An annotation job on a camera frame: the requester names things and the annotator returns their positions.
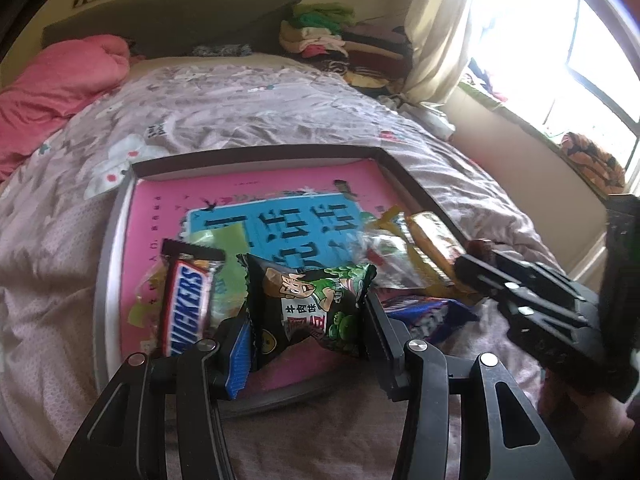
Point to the white cloth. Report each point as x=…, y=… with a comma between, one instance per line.
x=425, y=115

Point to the colourful cloth heap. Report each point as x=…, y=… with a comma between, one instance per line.
x=485, y=80

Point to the dark patterned cloth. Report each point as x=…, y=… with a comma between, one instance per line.
x=222, y=51

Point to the dark upholstered headboard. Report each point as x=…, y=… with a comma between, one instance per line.
x=175, y=20

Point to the yellow snack packet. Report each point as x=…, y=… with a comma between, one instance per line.
x=450, y=290

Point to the blue snack packet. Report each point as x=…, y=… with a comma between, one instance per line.
x=430, y=315

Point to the pink tray with black rim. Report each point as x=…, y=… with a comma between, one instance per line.
x=107, y=285

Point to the window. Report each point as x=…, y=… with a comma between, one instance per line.
x=550, y=35

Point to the cream curtain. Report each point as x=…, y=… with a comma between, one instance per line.
x=435, y=30

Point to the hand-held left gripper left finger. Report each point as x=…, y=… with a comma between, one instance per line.
x=237, y=360

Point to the pink pillow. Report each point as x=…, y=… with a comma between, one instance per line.
x=50, y=90

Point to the orange patterned cushion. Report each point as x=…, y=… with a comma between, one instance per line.
x=592, y=160

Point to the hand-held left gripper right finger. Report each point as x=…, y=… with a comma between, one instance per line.
x=382, y=350

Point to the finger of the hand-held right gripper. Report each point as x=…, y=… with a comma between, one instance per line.
x=550, y=282
x=545, y=330

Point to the brown chocolate bar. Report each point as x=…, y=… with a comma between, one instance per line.
x=187, y=300

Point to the green-wrapped yellow cake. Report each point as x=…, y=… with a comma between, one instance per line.
x=230, y=272

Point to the pink book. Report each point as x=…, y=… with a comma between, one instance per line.
x=165, y=200

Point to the pile of folded clothes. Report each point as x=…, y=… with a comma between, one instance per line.
x=360, y=50

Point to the clear-wrapped brown pastry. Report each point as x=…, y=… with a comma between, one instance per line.
x=390, y=255

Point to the black green pea packet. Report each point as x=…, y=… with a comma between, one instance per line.
x=300, y=305

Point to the orange snack packet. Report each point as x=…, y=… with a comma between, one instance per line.
x=435, y=240

